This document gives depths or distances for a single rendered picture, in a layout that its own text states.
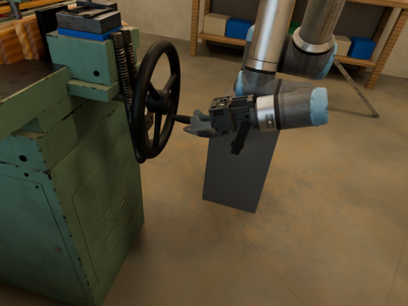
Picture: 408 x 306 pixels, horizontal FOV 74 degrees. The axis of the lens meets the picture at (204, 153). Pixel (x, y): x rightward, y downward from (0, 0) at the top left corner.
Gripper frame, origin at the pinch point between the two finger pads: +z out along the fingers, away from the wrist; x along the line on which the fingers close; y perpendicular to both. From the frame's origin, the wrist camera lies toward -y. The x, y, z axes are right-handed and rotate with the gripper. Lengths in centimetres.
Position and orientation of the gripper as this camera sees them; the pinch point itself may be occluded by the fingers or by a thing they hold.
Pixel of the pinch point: (188, 130)
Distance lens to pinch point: 78.4
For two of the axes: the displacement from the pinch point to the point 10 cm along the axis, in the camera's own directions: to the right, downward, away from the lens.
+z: -9.4, 0.9, 3.3
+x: -2.2, 5.9, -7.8
